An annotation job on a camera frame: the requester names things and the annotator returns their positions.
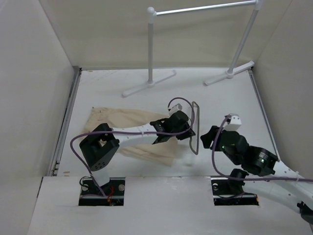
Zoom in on beige cargo trousers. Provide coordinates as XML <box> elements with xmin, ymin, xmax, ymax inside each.
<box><xmin>83</xmin><ymin>107</ymin><xmax>178</xmax><ymax>166</ymax></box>

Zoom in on grey clothes hanger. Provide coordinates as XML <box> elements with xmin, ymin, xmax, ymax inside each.
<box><xmin>189</xmin><ymin>101</ymin><xmax>200</xmax><ymax>155</ymax></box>

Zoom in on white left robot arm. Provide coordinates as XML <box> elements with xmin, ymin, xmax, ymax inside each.
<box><xmin>79</xmin><ymin>110</ymin><xmax>196</xmax><ymax>196</ymax></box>

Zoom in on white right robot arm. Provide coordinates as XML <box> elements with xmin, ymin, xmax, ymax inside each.
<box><xmin>200</xmin><ymin>126</ymin><xmax>313</xmax><ymax>224</ymax></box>

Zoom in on white clothes rack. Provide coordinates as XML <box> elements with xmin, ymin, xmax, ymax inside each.
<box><xmin>122</xmin><ymin>0</ymin><xmax>263</xmax><ymax>97</ymax></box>

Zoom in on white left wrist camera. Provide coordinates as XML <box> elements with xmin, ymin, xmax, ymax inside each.
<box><xmin>168</xmin><ymin>103</ymin><xmax>182</xmax><ymax>115</ymax></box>

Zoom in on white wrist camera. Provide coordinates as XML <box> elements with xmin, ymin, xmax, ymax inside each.
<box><xmin>224</xmin><ymin>114</ymin><xmax>242</xmax><ymax>131</ymax></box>
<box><xmin>168</xmin><ymin>103</ymin><xmax>182</xmax><ymax>115</ymax></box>

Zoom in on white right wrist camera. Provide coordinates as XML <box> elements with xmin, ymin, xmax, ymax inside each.
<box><xmin>224</xmin><ymin>114</ymin><xmax>242</xmax><ymax>131</ymax></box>

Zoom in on right metal table rail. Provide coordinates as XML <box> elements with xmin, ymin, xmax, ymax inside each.
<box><xmin>248</xmin><ymin>69</ymin><xmax>281</xmax><ymax>159</ymax></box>

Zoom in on metal table rail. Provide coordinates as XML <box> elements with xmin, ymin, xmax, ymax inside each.
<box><xmin>46</xmin><ymin>66</ymin><xmax>82</xmax><ymax>176</ymax></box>
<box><xmin>248</xmin><ymin>69</ymin><xmax>281</xmax><ymax>159</ymax></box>

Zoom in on left metal table rail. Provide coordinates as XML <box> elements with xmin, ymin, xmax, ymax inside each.
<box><xmin>46</xmin><ymin>66</ymin><xmax>82</xmax><ymax>176</ymax></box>

